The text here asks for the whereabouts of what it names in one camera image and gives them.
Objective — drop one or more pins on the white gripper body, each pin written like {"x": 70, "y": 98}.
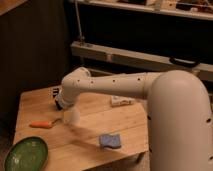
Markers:
{"x": 62, "y": 103}

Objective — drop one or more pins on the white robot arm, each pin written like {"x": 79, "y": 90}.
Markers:
{"x": 179, "y": 113}

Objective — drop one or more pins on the white paper cup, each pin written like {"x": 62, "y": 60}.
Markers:
{"x": 71, "y": 115}

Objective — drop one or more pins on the wooden table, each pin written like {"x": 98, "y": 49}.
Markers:
{"x": 76, "y": 147}

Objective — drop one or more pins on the white remote controller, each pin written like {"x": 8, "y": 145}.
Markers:
{"x": 120, "y": 101}

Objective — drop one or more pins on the metal pole stand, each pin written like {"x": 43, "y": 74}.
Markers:
{"x": 81, "y": 36}

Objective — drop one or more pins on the green plate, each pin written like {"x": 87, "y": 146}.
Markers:
{"x": 28, "y": 154}

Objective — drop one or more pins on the upper shelf with items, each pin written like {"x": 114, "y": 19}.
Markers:
{"x": 155, "y": 7}

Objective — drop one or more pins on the long grey case with handle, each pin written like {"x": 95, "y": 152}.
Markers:
{"x": 136, "y": 59}

